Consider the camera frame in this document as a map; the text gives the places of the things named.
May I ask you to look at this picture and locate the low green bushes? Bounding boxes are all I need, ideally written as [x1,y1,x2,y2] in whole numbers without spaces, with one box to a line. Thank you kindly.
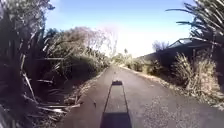
[114,53,168,77]

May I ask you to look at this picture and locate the group of bare trees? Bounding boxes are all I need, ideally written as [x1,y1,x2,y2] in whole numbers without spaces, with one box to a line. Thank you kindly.
[64,26,120,59]

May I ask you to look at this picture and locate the leaf-strewn verge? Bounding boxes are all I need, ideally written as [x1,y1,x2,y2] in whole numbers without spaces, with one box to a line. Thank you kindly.
[39,68,109,128]
[119,64,224,112]

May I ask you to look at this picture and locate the bare tree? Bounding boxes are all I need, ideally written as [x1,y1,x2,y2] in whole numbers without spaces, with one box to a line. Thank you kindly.
[152,40,171,53]

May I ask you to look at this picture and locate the grey asphalt path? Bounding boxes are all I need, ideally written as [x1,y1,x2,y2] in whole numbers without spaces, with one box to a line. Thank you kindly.
[56,64,224,128]

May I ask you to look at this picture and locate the row of green bushes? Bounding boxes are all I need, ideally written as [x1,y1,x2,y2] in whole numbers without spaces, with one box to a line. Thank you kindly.
[0,0,113,128]

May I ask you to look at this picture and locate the building with dark roof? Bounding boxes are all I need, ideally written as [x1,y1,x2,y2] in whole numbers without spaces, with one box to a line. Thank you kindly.
[136,37,214,64]

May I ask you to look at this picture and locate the dry pale grass bush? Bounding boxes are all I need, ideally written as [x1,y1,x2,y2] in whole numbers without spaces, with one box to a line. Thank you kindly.
[171,52,222,98]

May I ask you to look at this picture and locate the long-leaved palm-like plant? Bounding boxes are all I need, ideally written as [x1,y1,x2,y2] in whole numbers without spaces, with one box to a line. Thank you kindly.
[165,0,224,49]

